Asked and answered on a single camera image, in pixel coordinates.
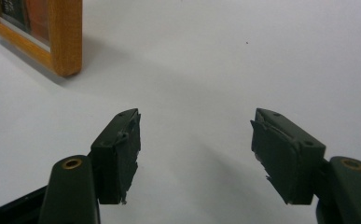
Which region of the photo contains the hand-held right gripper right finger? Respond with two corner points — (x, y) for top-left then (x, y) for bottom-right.
(250, 107), (326, 205)

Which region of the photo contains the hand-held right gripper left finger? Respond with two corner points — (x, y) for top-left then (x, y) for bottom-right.
(90, 107), (142, 205)

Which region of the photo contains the wooden picture frame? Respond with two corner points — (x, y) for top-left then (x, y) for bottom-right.
(0, 0), (83, 78)

